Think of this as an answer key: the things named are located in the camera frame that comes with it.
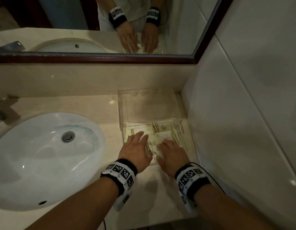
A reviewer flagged person's right forearm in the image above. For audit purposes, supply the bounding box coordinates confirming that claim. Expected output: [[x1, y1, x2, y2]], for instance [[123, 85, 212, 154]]
[[193, 184, 274, 230]]

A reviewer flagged person's right hand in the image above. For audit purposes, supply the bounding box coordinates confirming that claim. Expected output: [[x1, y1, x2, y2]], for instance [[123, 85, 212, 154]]
[[157, 138, 191, 179]]

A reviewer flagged black marker wristband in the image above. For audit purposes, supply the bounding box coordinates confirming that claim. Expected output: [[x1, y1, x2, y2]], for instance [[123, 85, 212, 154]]
[[175, 162, 212, 213], [100, 158, 138, 212]]

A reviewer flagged dark wood framed mirror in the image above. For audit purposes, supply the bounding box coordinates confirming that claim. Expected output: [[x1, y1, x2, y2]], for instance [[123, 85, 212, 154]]
[[0, 0, 235, 65]]

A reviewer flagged clear acrylic tray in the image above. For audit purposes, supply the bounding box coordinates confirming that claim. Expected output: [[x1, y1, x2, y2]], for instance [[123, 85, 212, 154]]
[[117, 88, 188, 166]]

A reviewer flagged white oval sink basin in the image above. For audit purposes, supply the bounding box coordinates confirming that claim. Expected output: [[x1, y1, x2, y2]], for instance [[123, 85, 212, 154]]
[[0, 112, 107, 212]]

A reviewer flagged person's left forearm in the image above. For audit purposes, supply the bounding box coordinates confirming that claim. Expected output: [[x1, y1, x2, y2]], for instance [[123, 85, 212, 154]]
[[25, 176, 120, 230]]

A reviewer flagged thin black cable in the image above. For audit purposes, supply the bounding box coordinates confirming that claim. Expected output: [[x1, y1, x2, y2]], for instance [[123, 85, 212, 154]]
[[190, 162, 226, 195]]

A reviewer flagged metal sink drain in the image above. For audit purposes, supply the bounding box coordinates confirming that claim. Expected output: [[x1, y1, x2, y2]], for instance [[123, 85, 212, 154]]
[[61, 131, 76, 143]]

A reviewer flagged chrome faucet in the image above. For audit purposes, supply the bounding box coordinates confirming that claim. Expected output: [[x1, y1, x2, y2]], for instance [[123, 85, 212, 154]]
[[0, 94, 20, 125]]

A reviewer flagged person's left hand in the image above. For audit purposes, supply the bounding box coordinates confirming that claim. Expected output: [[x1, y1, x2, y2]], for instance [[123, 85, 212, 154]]
[[118, 131, 154, 174]]

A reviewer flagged white gold striped packet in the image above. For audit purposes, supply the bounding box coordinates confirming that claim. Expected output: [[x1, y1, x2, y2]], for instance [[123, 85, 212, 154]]
[[148, 141, 164, 163], [152, 122, 181, 142], [125, 122, 154, 143]]

